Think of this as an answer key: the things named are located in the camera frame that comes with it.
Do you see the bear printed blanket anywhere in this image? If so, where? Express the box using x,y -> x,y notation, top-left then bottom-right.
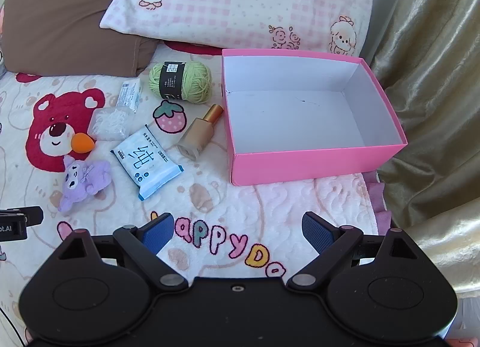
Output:
0,2 -> 381,347

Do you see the pink bed skirt ruffle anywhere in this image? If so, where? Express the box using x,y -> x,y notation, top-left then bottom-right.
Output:
362,171 -> 392,235

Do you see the gold-capped foundation bottle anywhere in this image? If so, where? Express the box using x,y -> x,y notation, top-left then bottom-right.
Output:
176,104 -> 224,161

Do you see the clear bag of hair ties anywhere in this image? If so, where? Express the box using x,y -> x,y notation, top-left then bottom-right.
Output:
89,107 -> 130,141

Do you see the purple plush toy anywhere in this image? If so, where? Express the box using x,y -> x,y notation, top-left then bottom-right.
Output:
58,155 -> 112,213

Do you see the small white packet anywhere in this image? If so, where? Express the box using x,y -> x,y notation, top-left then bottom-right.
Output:
117,78 -> 143,111

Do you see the pink cardboard box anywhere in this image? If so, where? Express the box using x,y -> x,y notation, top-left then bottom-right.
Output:
221,48 -> 408,186

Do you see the blue and white wipes packet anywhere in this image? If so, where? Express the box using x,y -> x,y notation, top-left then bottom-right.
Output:
110,124 -> 185,202

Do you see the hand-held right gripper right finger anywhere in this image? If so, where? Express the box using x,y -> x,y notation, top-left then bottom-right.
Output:
287,211 -> 421,291

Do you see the green yarn ball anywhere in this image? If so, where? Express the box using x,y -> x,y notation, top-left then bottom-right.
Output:
149,61 -> 213,104

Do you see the orange makeup sponge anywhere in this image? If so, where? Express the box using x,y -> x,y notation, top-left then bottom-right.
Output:
71,133 -> 97,153

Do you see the pink checked cartoon pillow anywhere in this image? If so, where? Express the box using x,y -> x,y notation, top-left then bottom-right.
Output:
99,0 -> 380,57

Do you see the brown pillow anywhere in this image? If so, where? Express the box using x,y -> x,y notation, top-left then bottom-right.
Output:
0,0 -> 160,77

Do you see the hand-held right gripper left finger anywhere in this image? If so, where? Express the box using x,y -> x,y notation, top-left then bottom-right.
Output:
54,213 -> 189,291

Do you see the gold curtain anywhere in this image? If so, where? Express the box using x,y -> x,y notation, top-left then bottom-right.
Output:
369,0 -> 480,295

